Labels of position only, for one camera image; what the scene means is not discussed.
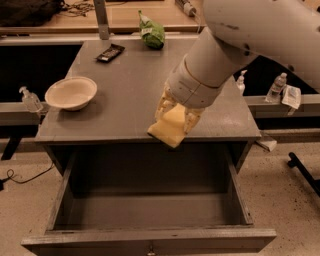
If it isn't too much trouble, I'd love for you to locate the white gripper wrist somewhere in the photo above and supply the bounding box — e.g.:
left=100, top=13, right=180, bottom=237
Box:
left=155, top=60, right=222, bottom=134

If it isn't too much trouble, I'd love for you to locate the yellow sponge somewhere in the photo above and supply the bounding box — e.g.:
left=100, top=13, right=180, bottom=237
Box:
left=147, top=104, right=185, bottom=148

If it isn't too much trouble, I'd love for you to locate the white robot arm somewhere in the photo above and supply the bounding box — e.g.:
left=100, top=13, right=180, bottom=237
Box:
left=155, top=0, right=320, bottom=133

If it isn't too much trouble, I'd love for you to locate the grey cabinet counter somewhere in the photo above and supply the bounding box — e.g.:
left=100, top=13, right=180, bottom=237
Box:
left=36, top=36, right=260, bottom=168

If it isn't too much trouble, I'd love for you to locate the open grey top drawer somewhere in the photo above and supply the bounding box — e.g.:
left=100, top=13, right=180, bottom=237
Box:
left=22, top=143, right=276, bottom=256

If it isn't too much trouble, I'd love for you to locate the metal drawer knob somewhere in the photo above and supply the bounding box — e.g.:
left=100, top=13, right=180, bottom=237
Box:
left=146, top=245, right=156, bottom=256

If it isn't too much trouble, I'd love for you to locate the white pump bottle right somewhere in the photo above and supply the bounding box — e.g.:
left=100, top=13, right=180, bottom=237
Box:
left=236, top=70, right=246, bottom=94

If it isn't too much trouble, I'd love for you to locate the black snack bar wrapper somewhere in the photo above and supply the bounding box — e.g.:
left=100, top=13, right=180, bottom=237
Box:
left=96, top=44, right=125, bottom=63

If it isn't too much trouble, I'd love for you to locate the clear plastic water bottle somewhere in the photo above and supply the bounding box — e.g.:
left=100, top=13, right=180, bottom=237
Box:
left=265, top=73, right=287, bottom=102

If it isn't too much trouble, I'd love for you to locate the white bowl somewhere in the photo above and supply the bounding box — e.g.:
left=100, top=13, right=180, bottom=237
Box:
left=45, top=77, right=97, bottom=111

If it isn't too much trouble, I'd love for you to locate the black stand leg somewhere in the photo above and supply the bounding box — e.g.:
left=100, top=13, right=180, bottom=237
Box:
left=288, top=152, right=320, bottom=197

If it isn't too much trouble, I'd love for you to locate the clear sanitizer pump bottle left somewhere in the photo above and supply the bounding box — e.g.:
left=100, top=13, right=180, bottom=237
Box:
left=19, top=86, right=43, bottom=113

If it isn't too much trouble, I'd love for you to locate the black bag on table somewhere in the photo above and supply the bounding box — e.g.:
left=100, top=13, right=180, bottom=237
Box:
left=0, top=0, right=65, bottom=27

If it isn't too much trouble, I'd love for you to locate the white power plug cable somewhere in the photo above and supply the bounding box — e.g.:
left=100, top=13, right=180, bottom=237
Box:
left=175, top=0, right=204, bottom=34

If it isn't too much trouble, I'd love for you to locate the black cable on floor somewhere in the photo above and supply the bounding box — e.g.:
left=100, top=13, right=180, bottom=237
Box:
left=0, top=161, right=56, bottom=192

